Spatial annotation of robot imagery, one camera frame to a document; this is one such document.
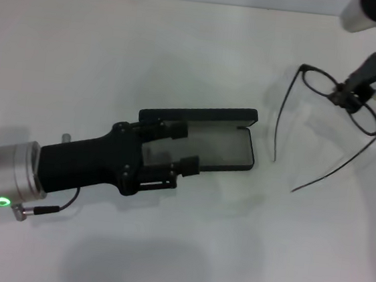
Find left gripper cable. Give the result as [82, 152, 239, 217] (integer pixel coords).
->
[9, 182, 82, 228]

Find black glasses case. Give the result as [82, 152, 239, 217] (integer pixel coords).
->
[133, 96, 261, 181]

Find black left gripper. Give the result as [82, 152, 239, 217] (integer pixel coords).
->
[36, 105, 206, 205]

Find black glasses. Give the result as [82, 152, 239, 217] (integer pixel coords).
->
[268, 61, 376, 202]

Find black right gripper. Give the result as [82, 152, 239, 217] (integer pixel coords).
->
[328, 48, 376, 117]

